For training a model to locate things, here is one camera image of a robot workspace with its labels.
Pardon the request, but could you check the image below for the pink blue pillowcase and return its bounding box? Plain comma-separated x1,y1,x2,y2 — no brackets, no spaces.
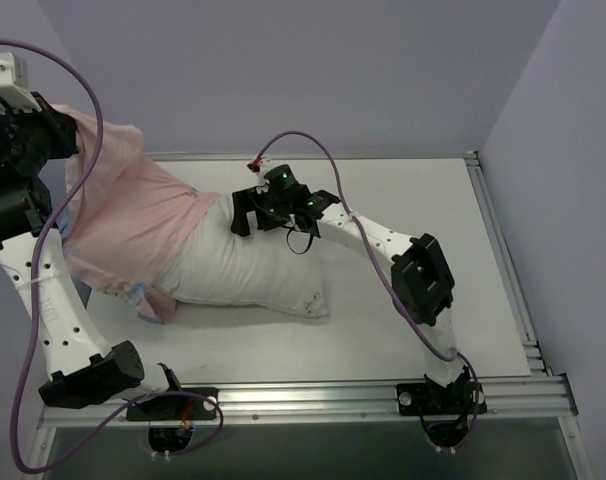
55,105,219,324

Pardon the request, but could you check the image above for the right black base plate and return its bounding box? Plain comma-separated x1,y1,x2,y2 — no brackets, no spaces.
395,382,475,417

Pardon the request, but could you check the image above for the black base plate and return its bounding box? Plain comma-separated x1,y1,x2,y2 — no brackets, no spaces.
395,382,475,417
126,386,219,422

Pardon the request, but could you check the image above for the purple cable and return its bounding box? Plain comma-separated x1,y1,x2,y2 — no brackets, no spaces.
255,131,479,441
0,39,224,474

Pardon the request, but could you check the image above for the aluminium rail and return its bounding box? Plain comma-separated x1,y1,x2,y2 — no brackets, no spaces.
29,375,593,479
465,151,553,376

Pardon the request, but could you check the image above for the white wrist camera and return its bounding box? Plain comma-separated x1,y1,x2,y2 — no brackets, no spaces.
0,52,40,112
247,157,278,194

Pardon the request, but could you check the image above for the aluminium right side rail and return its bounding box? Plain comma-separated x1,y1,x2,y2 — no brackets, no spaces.
465,151,553,376

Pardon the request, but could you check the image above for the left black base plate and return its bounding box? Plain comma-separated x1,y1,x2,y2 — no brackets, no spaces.
126,386,219,422

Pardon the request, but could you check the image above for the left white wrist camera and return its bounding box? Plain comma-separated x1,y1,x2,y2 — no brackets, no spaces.
0,52,40,112

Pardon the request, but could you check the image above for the aluminium front rail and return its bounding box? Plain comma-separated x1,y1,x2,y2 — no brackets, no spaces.
29,375,593,479

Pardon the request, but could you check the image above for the white pillow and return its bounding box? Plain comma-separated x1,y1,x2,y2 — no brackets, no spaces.
153,195,329,318

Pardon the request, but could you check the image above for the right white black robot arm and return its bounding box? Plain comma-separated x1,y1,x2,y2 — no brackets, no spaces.
231,158,465,413

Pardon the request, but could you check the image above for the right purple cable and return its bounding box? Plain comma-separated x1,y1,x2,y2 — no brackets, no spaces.
255,131,479,441

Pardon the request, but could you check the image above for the short black cable loop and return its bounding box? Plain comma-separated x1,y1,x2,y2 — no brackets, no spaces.
285,224,317,255

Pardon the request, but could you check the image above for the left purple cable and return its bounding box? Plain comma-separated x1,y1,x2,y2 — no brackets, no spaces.
0,39,224,474

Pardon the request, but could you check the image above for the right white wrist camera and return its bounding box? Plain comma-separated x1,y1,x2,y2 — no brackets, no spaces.
247,157,278,194

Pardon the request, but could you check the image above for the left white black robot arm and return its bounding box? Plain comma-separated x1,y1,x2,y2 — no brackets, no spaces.
0,87,185,419

